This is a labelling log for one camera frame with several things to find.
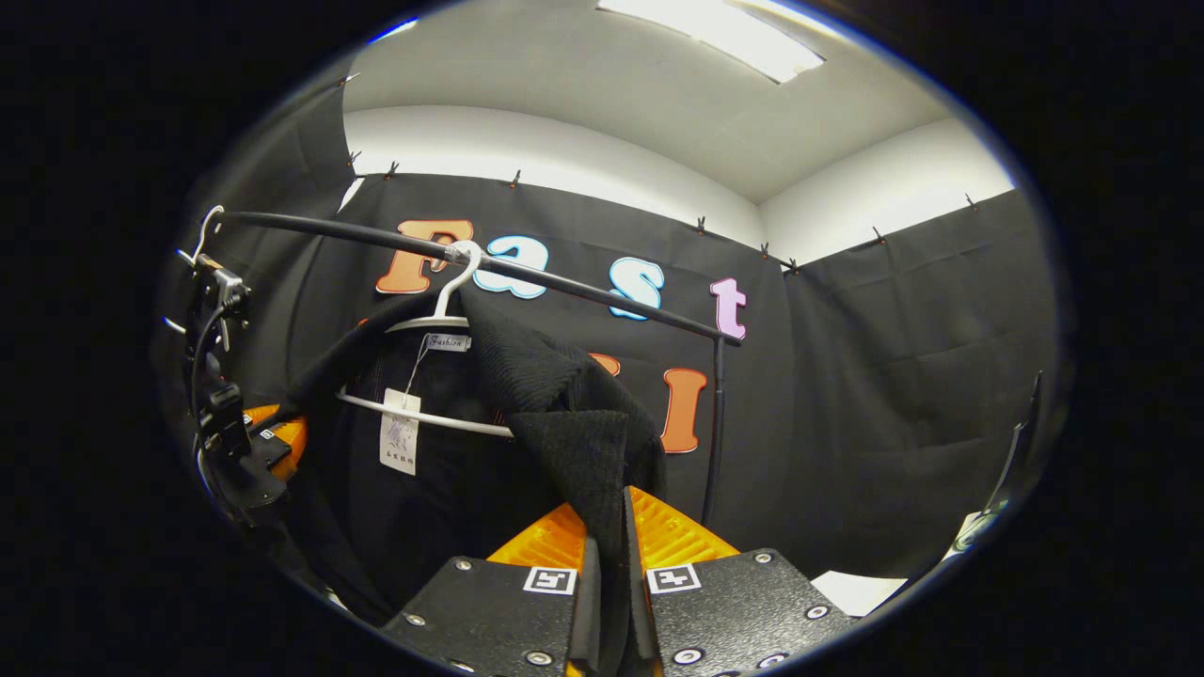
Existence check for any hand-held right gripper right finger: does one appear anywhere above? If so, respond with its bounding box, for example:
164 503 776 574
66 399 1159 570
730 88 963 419
623 485 859 677

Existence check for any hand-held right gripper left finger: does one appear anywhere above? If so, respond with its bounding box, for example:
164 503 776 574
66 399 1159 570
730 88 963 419
381 503 603 677

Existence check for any black jacket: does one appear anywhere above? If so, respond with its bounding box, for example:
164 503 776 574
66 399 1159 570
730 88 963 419
246 287 671 677

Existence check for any white clothes hanger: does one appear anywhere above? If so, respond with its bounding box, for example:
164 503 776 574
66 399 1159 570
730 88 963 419
162 204 227 338
336 240 516 440

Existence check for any white paper price tag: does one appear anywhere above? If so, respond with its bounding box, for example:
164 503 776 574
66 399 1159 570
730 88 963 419
379 389 421 476

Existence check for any black garment rack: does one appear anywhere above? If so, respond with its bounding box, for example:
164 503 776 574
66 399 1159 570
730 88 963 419
212 210 744 526

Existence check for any white side table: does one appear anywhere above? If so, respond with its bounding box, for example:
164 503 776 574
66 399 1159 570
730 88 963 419
945 503 1009 560

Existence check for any black backdrop cloth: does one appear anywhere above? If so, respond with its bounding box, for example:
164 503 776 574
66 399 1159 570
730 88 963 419
155 80 1069 603

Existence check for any black monitor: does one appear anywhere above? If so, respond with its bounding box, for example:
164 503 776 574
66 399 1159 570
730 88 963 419
983 370 1045 518

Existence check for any ceiling light panel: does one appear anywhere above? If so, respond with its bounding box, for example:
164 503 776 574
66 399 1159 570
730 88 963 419
595 0 829 86

